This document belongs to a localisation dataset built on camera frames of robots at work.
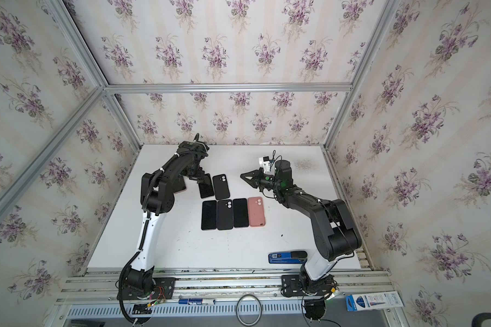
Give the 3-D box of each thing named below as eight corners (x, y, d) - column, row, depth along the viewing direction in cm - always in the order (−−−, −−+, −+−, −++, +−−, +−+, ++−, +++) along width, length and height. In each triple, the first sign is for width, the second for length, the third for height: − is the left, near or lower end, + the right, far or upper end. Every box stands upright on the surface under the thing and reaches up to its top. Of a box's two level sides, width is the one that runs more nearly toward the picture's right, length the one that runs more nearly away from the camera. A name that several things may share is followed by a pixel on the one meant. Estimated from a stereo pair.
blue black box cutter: (268, 263, 81) (270, 259, 77) (268, 255, 83) (269, 250, 79) (304, 263, 81) (308, 259, 77) (303, 255, 83) (306, 251, 79)
